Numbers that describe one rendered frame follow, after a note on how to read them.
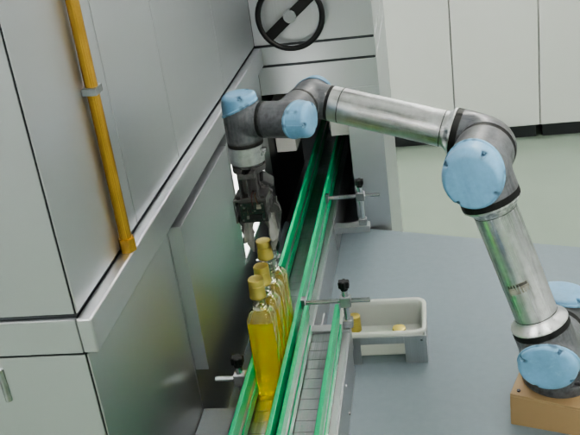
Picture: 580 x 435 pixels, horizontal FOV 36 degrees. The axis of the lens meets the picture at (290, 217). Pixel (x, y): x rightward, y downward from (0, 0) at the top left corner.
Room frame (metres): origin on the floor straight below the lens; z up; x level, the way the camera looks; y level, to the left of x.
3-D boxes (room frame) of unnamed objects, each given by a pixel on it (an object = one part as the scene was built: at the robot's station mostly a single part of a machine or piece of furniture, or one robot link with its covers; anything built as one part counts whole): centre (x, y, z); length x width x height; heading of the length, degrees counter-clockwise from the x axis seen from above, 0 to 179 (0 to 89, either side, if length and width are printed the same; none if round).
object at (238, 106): (1.76, 0.07, 1.48); 0.09 x 0.08 x 0.11; 64
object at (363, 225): (2.52, -0.20, 0.90); 0.17 x 0.05 x 0.23; 79
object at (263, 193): (1.76, 0.07, 1.32); 0.09 x 0.08 x 0.12; 170
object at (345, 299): (1.89, -0.08, 0.95); 0.17 x 0.03 x 0.12; 79
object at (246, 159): (1.76, 0.07, 1.41); 0.08 x 0.08 x 0.05
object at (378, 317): (1.99, -0.20, 0.80); 0.22 x 0.17 x 0.09; 79
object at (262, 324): (1.67, 0.09, 0.99); 0.06 x 0.06 x 0.21; 78
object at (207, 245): (2.08, 0.15, 1.15); 0.90 x 0.03 x 0.34; 169
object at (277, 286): (1.79, 0.07, 0.99); 0.06 x 0.06 x 0.21; 80
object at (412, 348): (1.99, -0.17, 0.79); 0.27 x 0.17 x 0.08; 79
